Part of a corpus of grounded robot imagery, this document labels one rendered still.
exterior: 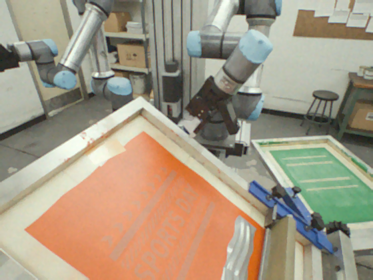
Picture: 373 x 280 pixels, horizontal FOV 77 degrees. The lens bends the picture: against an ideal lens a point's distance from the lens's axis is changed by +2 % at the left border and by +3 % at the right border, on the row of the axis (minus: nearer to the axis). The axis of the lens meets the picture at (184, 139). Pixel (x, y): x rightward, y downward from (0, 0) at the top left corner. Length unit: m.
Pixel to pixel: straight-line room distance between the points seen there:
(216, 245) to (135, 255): 0.23
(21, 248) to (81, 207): 0.12
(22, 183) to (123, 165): 0.23
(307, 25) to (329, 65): 0.68
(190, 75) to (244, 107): 0.36
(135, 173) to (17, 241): 0.29
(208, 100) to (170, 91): 0.54
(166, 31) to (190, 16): 0.13
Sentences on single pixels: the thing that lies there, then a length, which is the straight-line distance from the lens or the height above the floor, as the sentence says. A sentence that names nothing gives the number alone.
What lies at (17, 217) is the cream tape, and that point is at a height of 1.50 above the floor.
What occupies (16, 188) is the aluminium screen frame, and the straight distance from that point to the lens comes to 0.55.
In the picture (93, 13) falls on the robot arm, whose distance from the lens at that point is 1.13.
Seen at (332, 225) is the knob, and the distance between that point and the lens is 1.03.
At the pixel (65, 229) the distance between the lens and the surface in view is 0.56.
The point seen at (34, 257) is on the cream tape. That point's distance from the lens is 0.54.
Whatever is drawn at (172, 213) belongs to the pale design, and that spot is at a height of 1.36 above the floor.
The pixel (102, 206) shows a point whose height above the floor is 1.44.
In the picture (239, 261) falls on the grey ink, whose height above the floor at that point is 1.25.
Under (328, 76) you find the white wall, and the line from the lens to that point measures 4.32.
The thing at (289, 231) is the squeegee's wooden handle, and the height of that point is 1.30.
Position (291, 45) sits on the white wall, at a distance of 4.20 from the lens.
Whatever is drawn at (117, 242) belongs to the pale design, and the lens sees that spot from 0.57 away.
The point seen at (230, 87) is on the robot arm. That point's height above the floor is 1.65.
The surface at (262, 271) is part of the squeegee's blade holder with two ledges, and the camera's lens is 0.71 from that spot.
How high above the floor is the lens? 1.85
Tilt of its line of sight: 32 degrees down
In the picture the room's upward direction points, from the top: straight up
